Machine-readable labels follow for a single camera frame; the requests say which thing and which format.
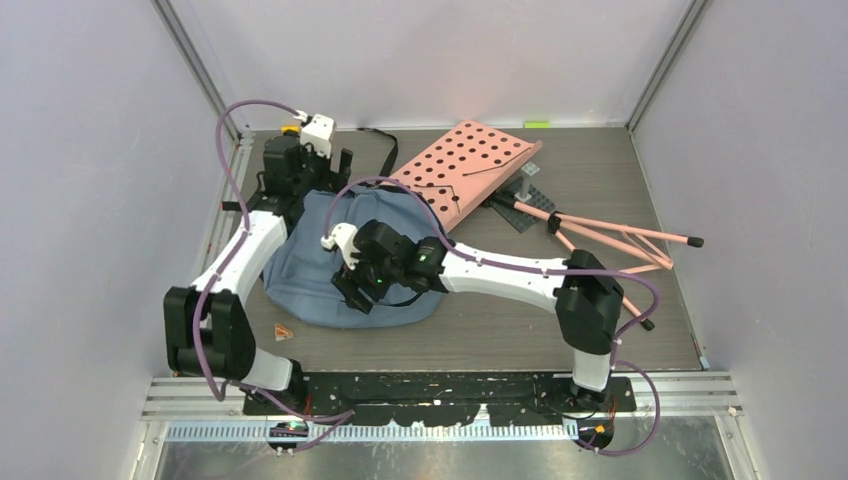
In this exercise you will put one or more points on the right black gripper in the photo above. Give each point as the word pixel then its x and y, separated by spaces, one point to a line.
pixel 349 280

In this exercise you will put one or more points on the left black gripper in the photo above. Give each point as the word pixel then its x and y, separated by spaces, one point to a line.
pixel 332 181

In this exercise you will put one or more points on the blue fabric backpack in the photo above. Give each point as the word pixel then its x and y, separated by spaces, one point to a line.
pixel 297 278

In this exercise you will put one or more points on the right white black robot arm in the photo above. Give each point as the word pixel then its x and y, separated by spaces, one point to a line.
pixel 585 300

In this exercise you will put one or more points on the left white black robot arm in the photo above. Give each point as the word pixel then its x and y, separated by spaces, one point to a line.
pixel 207 332

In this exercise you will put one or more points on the pink perforated music stand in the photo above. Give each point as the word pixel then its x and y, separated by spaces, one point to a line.
pixel 591 174

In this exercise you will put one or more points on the small orange white eraser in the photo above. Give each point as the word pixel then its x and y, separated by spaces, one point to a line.
pixel 282 333

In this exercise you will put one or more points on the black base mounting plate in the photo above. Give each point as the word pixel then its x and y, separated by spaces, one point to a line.
pixel 454 398

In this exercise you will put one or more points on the dark grey lego plate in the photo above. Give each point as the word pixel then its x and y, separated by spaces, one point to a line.
pixel 519 188

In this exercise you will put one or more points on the aluminium front rail frame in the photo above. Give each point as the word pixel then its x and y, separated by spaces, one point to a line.
pixel 467 332

